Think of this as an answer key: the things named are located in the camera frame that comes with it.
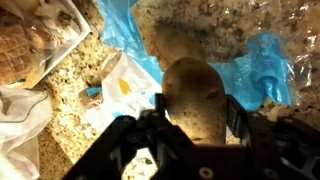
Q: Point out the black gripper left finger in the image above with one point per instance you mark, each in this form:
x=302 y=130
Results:
x=110 y=146

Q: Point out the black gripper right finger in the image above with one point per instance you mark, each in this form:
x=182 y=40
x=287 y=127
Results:
x=238 y=116

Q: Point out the clear blue plastic potato bag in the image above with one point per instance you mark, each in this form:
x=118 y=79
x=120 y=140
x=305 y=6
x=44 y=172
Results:
x=263 y=66

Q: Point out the white thin plastic bag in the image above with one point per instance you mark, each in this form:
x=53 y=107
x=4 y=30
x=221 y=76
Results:
x=20 y=123

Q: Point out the clear container with food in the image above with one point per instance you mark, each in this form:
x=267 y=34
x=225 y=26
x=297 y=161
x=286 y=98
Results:
x=20 y=56

